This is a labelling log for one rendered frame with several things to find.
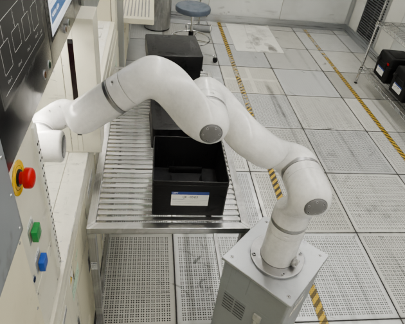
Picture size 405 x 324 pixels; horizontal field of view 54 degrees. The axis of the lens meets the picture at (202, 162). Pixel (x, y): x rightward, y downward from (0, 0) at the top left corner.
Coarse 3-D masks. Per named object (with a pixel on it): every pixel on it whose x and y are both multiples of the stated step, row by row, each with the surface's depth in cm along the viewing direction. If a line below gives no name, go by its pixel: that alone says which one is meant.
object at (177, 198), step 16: (160, 144) 162; (176, 144) 163; (192, 144) 164; (208, 144) 164; (160, 160) 168; (176, 160) 168; (192, 160) 169; (208, 160) 170; (224, 160) 152; (160, 176) 166; (176, 176) 167; (192, 176) 168; (208, 176) 169; (224, 176) 151; (160, 192) 142; (176, 192) 143; (192, 192) 144; (208, 192) 144; (224, 192) 145; (160, 208) 148; (176, 208) 148; (192, 208) 149; (208, 208) 150
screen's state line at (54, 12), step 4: (60, 0) 102; (64, 0) 106; (56, 4) 97; (60, 4) 102; (52, 8) 93; (56, 8) 97; (60, 8) 102; (52, 12) 93; (56, 12) 97; (52, 16) 94; (56, 16) 97; (52, 20) 94; (52, 24) 94
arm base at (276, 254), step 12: (276, 228) 126; (264, 240) 135; (276, 240) 128; (288, 240) 126; (300, 240) 128; (252, 252) 139; (264, 252) 135; (276, 252) 131; (288, 252) 130; (300, 252) 141; (264, 264) 136; (276, 264) 134; (288, 264) 135; (300, 264) 137; (276, 276) 132; (288, 276) 133
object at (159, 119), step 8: (152, 104) 192; (152, 112) 186; (160, 112) 187; (152, 120) 181; (160, 120) 182; (168, 120) 182; (152, 128) 177; (160, 128) 177; (168, 128) 178; (176, 128) 178; (152, 136) 179; (184, 136) 181; (152, 144) 182
